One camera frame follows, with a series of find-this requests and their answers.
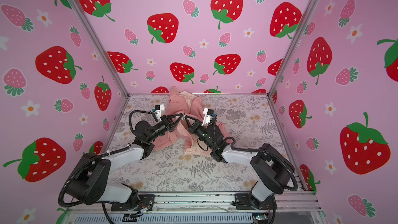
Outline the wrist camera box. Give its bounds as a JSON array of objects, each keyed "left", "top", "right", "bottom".
[
  {"left": 151, "top": 104, "right": 165, "bottom": 122},
  {"left": 202, "top": 108, "right": 217, "bottom": 126}
]

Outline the pink Snoopy hooded jacket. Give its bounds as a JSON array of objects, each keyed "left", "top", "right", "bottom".
[{"left": 151, "top": 86, "right": 237, "bottom": 156}]

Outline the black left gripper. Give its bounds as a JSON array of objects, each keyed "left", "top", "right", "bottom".
[{"left": 146, "top": 114, "right": 181, "bottom": 145}]

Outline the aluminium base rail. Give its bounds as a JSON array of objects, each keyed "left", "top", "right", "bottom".
[{"left": 62, "top": 191, "right": 328, "bottom": 224}]

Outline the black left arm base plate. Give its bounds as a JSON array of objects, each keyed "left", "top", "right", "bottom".
[{"left": 115, "top": 194, "right": 155, "bottom": 212}]

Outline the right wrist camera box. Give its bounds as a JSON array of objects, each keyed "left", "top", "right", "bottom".
[{"left": 202, "top": 108, "right": 217, "bottom": 126}]

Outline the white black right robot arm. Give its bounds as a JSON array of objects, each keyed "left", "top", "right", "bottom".
[{"left": 184, "top": 115, "right": 298, "bottom": 209}]

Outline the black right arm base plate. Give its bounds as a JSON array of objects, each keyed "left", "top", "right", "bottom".
[{"left": 231, "top": 193, "right": 277, "bottom": 210}]

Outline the aluminium frame corner post right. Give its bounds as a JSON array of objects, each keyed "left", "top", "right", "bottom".
[{"left": 268, "top": 0, "right": 320, "bottom": 99}]

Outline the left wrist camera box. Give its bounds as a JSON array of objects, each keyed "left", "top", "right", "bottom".
[{"left": 151, "top": 104, "right": 165, "bottom": 122}]

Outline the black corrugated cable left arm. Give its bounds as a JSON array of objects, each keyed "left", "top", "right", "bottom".
[{"left": 57, "top": 109, "right": 156, "bottom": 208}]

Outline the aluminium frame corner post left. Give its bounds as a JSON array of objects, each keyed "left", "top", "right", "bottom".
[{"left": 68, "top": 0, "right": 130, "bottom": 98}]

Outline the aluminium frame corner post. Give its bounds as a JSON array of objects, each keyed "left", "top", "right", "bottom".
[
  {"left": 68, "top": 0, "right": 130, "bottom": 98},
  {"left": 268, "top": 0, "right": 320, "bottom": 99}
]

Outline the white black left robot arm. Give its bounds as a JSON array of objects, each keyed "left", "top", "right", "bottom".
[{"left": 58, "top": 114, "right": 183, "bottom": 209}]

